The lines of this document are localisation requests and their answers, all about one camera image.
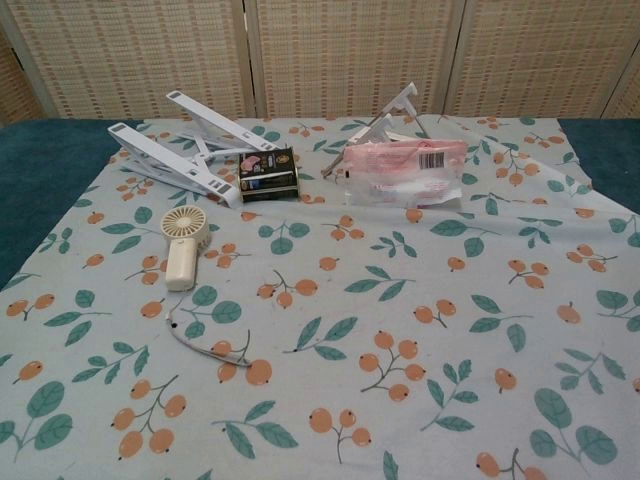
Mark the cream handheld fan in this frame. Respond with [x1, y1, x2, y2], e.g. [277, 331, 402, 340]
[159, 207, 212, 293]

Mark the pink white plastic package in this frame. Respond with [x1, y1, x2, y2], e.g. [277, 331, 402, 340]
[342, 139, 469, 209]

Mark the woven folding screen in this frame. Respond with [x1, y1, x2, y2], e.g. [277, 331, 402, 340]
[0, 0, 640, 121]

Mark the black rectangular tin can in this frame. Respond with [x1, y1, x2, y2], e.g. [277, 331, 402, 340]
[237, 145, 302, 204]

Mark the white small folding stand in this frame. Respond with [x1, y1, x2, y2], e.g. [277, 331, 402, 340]
[320, 81, 432, 179]

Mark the white folding laptop stand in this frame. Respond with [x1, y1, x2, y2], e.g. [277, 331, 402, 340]
[106, 90, 284, 209]

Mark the white cable strap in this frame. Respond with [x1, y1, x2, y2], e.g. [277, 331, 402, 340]
[165, 298, 254, 370]

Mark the floral fruit print tablecloth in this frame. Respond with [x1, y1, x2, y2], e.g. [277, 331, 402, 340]
[0, 115, 640, 480]

